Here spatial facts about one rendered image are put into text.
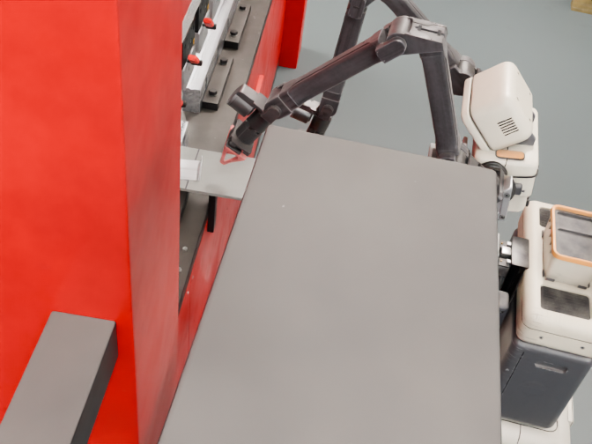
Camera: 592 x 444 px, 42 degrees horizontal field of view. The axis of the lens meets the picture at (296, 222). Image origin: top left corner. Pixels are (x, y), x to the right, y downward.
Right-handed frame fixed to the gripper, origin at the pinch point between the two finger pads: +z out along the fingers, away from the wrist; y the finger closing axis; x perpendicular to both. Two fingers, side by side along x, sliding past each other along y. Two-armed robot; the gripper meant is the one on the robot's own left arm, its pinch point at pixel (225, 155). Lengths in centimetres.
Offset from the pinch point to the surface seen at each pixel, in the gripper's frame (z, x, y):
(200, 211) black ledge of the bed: 20.6, 6.0, 2.3
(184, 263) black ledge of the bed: 20.6, 6.1, 23.4
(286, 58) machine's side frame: 86, 53, -217
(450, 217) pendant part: -93, -13, 108
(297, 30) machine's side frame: 68, 47, -217
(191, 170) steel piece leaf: 11.7, -3.8, -0.5
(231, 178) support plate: 5.8, 6.1, -0.2
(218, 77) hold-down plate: 22, -2, -63
